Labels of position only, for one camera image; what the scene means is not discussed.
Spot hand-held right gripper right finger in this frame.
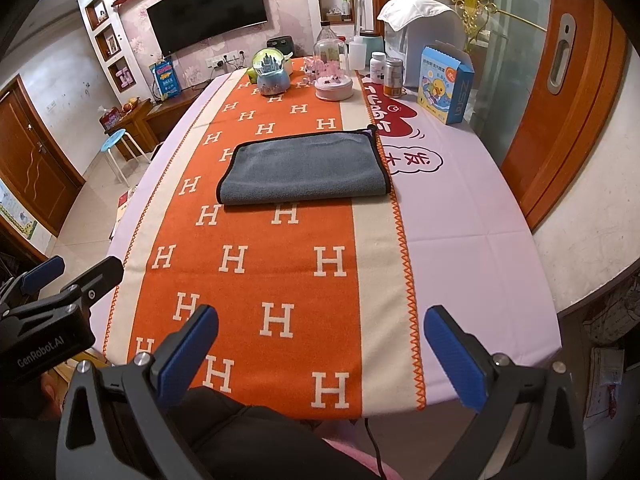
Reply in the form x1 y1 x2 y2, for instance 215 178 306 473
424 304 588 480

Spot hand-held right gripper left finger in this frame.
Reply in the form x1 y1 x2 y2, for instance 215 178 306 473
55 304 221 480

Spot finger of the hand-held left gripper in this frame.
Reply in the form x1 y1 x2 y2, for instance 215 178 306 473
10 255 66 297
59 256 125 312

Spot grey towel black trim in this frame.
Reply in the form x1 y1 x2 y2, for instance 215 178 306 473
216 127 392 207

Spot person's dark trousers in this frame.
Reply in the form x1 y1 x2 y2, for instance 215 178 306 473
170 385 382 480

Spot brown wooden door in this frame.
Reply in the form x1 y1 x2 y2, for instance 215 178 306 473
0 75 86 239

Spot pink printed tablecloth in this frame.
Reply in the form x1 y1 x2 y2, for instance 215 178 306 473
107 67 561 411

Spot orange letter-print blanket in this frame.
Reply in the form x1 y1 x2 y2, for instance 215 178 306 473
102 57 427 421

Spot blue round stool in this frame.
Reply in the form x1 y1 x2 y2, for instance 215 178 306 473
100 129 144 186

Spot person's pink garment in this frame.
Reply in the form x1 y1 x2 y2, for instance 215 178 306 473
322 437 397 480

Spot cardboard parcel boxes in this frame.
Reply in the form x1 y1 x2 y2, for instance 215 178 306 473
584 305 640 432

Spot wooden television cabinet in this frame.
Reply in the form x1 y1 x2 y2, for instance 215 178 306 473
105 80 213 157

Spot blue printed package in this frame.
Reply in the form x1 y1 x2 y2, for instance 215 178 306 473
150 57 180 102

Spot blue cartoon carton box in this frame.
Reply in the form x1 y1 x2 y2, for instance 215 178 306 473
416 45 475 125

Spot blue castle snow globe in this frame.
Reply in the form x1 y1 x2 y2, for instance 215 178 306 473
251 47 292 97

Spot wooden sliding door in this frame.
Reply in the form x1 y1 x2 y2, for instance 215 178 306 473
500 0 629 232

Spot metal lidded jar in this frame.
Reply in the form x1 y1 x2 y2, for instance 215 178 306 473
384 57 405 97

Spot black flat television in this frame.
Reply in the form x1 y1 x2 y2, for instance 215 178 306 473
146 0 268 56

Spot glass dome pink base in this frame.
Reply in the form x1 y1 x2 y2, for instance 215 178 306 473
313 37 355 102

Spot small pink figurines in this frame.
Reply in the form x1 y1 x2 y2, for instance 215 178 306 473
299 57 322 87

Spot white water dispenser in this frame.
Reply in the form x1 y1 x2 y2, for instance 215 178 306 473
384 5 468 92

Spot white plastic bottle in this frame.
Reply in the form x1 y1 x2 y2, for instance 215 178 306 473
348 36 370 72

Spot white cloth cover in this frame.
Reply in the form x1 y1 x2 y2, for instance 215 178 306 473
377 0 453 34

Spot wall poster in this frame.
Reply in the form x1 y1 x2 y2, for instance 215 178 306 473
0 180 39 242

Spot black cable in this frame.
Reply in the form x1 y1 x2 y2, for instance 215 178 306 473
362 417 389 480

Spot white wall shelf unit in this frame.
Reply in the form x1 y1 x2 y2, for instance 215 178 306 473
77 0 137 105

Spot wall power outlet strip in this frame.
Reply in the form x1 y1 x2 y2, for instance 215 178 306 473
206 50 247 69

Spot metal recessed door handle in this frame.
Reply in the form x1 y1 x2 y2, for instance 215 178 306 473
546 13 576 95

